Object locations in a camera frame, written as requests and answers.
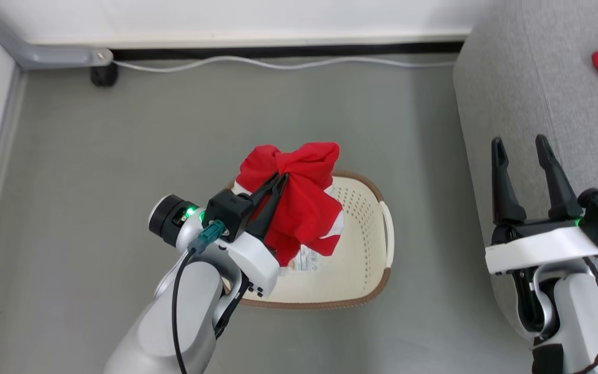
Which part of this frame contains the red garment with white stripes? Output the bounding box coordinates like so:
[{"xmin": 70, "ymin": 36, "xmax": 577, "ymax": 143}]
[{"xmin": 235, "ymin": 141, "xmax": 345, "ymax": 268}]

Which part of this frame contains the black baseboard strip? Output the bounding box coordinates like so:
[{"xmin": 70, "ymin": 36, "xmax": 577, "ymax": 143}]
[{"xmin": 110, "ymin": 41, "xmax": 466, "ymax": 60}]

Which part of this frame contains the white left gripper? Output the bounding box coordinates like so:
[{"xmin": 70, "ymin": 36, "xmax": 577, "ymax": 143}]
[{"xmin": 225, "ymin": 173, "xmax": 290, "ymax": 300}]

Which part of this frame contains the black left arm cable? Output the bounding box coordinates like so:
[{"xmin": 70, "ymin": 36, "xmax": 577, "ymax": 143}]
[{"xmin": 171, "ymin": 248, "xmax": 197, "ymax": 374}]

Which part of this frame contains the grey fabric sofa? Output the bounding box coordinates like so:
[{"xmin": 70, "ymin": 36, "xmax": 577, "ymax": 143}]
[{"xmin": 453, "ymin": 0, "xmax": 598, "ymax": 346}]

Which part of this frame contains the teal left camera connector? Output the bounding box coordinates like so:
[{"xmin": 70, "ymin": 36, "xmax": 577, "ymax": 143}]
[{"xmin": 190, "ymin": 219, "xmax": 226, "ymax": 255}]

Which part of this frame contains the black caster wheel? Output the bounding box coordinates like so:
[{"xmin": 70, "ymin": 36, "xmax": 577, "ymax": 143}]
[{"xmin": 90, "ymin": 63, "xmax": 119, "ymax": 88}]

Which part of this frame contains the cream laundry basket brown rim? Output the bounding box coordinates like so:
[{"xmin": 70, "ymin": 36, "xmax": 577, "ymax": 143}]
[{"xmin": 223, "ymin": 170, "xmax": 395, "ymax": 311}]

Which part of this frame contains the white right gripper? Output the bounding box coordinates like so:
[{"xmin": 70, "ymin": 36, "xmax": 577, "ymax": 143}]
[{"xmin": 485, "ymin": 134, "xmax": 598, "ymax": 275}]

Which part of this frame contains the white floor cable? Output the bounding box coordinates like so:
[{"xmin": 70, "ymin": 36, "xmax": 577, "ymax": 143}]
[{"xmin": 112, "ymin": 55, "xmax": 458, "ymax": 73}]

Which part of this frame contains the grey metal frame bar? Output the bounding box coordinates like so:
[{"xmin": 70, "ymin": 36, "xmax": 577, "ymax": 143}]
[{"xmin": 0, "ymin": 0, "xmax": 114, "ymax": 71}]

